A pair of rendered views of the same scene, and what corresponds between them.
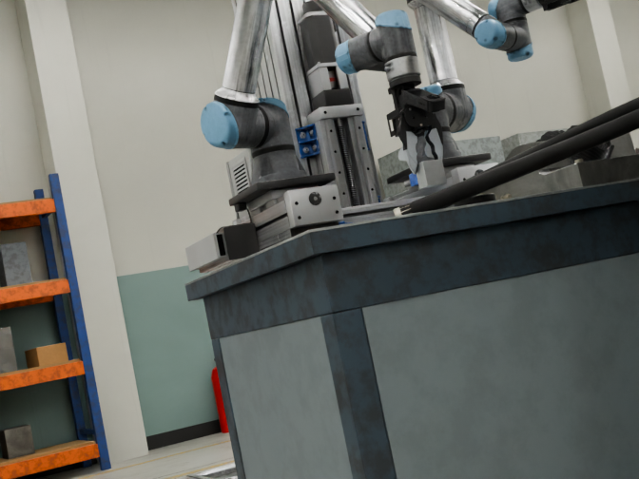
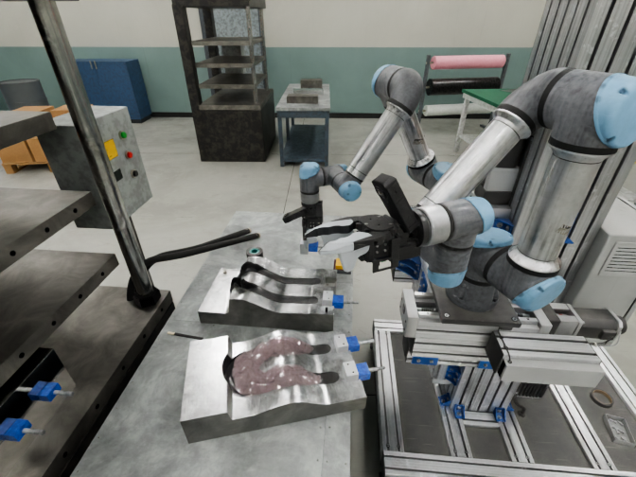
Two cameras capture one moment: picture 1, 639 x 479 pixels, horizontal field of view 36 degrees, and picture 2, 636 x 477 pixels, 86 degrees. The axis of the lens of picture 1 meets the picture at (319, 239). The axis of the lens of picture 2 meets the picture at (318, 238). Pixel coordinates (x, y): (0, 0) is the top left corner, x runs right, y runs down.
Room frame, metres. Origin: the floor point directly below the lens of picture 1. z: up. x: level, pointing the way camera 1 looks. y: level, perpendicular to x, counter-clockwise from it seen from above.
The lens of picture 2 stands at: (2.76, -1.31, 1.77)
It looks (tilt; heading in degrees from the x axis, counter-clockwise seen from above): 33 degrees down; 120
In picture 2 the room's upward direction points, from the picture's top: straight up
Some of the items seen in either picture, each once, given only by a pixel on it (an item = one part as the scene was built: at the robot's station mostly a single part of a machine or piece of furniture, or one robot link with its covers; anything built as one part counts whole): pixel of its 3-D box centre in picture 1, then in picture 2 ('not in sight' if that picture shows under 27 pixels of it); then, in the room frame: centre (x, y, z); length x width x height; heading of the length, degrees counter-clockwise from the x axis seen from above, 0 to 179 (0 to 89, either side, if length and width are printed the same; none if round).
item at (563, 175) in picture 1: (551, 179); (272, 291); (2.09, -0.52, 0.87); 0.50 x 0.26 x 0.14; 24
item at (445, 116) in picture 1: (426, 109); (486, 252); (2.77, -0.38, 1.20); 0.13 x 0.12 x 0.14; 141
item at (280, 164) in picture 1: (276, 167); not in sight; (2.56, 0.07, 1.09); 0.15 x 0.15 x 0.10
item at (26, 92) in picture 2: not in sight; (30, 108); (-4.70, 1.61, 0.44); 0.59 x 0.59 x 0.88
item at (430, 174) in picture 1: (419, 179); (315, 246); (2.13, -0.24, 0.93); 0.13 x 0.05 x 0.05; 25
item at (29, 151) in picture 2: not in sight; (58, 135); (-2.80, 1.05, 0.37); 1.20 x 0.82 x 0.74; 37
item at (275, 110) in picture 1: (266, 125); (444, 181); (2.55, 0.08, 1.20); 0.13 x 0.12 x 0.14; 140
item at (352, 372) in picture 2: not in sight; (364, 371); (2.55, -0.66, 0.85); 0.13 x 0.05 x 0.05; 42
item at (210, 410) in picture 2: not in sight; (274, 373); (2.32, -0.81, 0.85); 0.50 x 0.26 x 0.11; 42
